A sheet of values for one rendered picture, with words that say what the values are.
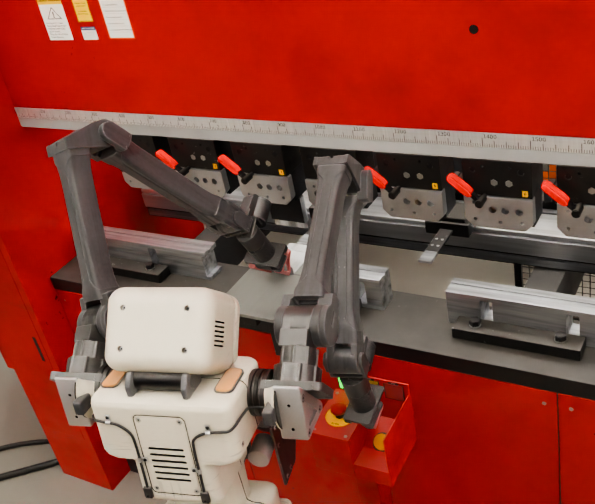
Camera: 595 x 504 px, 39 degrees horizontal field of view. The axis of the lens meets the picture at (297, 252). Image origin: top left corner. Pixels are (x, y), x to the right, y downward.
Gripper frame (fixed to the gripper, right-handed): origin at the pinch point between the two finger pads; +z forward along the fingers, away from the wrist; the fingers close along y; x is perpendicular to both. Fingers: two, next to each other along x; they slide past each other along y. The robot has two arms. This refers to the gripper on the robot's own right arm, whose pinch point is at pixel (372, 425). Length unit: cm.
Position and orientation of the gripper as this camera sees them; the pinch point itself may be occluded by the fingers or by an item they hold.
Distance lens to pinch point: 195.4
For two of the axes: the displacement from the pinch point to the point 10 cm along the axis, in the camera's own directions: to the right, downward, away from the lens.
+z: 2.8, 6.9, 6.7
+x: -8.8, -1.0, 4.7
